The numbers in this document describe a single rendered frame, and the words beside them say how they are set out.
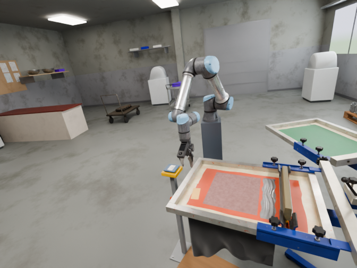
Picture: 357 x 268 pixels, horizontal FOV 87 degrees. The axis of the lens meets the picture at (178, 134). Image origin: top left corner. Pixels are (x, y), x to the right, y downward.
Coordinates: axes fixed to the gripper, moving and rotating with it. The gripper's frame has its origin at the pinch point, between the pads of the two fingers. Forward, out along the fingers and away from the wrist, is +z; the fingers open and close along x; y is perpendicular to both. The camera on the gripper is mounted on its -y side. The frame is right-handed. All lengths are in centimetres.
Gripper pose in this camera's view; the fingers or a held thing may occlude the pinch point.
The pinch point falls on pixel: (186, 166)
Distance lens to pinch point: 130.1
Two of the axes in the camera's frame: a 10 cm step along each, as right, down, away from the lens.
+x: -9.0, -0.5, 4.3
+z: 1.2, 9.2, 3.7
